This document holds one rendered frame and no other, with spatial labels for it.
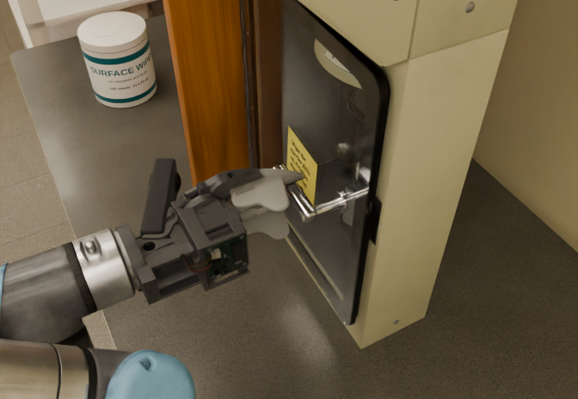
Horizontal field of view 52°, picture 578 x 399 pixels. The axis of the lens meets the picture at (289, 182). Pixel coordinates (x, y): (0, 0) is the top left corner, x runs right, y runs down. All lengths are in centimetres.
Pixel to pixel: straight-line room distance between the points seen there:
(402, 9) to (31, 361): 37
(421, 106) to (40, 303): 39
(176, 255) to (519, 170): 70
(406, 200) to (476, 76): 15
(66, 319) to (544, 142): 78
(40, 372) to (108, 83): 83
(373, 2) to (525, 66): 61
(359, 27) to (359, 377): 52
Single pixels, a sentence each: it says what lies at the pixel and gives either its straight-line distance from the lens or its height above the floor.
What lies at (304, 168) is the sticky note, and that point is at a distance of 74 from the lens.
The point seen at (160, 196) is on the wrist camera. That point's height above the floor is 122.
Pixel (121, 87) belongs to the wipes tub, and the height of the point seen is 99.
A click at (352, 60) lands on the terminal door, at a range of 55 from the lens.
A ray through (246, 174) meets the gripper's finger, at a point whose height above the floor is 124.
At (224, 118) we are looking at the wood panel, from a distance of 94.
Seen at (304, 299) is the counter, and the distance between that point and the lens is 90.
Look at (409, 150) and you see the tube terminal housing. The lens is 59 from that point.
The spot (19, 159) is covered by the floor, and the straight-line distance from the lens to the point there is 273.
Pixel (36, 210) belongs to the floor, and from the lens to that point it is 248.
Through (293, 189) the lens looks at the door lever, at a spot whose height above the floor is 121.
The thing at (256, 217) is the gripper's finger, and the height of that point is 118.
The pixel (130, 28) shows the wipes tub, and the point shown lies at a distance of 122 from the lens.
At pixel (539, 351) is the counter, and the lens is 92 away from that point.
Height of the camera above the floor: 169
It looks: 45 degrees down
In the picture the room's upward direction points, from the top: straight up
